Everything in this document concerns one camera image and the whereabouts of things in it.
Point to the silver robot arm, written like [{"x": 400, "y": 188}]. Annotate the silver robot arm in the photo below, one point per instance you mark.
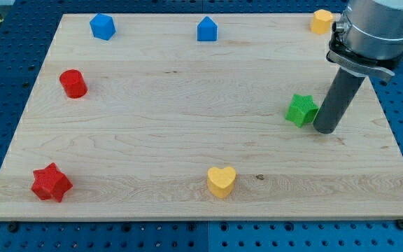
[{"x": 367, "y": 40}]

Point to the green star block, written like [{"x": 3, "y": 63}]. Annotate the green star block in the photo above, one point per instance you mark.
[{"x": 302, "y": 110}]

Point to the red star block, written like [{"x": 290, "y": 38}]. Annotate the red star block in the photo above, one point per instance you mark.
[{"x": 50, "y": 183}]

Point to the yellow heart block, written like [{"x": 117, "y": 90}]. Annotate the yellow heart block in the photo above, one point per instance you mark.
[{"x": 221, "y": 181}]

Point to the light wooden board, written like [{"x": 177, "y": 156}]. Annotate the light wooden board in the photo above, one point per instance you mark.
[{"x": 162, "y": 108}]

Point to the blue house-shaped block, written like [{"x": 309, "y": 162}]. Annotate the blue house-shaped block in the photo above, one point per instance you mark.
[{"x": 207, "y": 30}]

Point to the red cylinder block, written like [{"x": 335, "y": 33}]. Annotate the red cylinder block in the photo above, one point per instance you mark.
[{"x": 73, "y": 83}]

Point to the blue hexagon block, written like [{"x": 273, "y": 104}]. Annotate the blue hexagon block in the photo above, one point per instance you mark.
[{"x": 102, "y": 26}]

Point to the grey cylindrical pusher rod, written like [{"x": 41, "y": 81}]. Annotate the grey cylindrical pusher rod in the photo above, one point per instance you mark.
[{"x": 339, "y": 96}]

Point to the yellow hexagon block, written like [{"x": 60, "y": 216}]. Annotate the yellow hexagon block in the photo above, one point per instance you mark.
[{"x": 321, "y": 21}]

